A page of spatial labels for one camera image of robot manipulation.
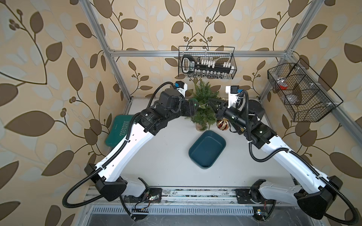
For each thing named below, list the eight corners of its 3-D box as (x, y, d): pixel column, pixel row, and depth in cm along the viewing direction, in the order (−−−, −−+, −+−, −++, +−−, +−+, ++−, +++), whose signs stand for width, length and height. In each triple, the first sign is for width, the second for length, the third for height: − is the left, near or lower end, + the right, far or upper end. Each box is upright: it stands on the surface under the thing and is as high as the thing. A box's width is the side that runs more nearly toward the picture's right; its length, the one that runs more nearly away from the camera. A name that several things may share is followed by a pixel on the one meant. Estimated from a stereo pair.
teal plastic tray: (184, 155, 90) (184, 152, 86) (207, 130, 103) (208, 125, 98) (206, 174, 83) (207, 171, 78) (228, 144, 95) (230, 140, 91)
